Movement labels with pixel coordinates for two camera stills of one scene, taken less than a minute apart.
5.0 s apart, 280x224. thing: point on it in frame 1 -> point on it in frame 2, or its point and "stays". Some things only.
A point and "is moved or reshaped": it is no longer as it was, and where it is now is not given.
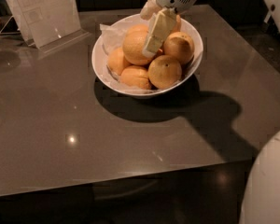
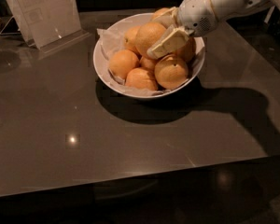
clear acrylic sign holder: x=45 y=15 stays
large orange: x=133 y=43 is moved or reshaped
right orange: x=179 y=45 stays
